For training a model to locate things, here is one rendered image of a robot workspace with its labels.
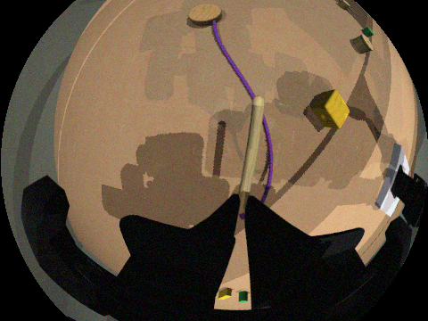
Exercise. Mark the green cylinder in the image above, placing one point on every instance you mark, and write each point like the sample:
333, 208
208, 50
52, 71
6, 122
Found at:
368, 32

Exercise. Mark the small green block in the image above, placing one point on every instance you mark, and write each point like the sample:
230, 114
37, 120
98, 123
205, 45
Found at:
243, 297

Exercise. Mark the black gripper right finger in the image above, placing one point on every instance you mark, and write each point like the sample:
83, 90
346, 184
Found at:
280, 252

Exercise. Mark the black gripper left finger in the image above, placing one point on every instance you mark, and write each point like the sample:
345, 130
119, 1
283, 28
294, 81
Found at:
206, 247

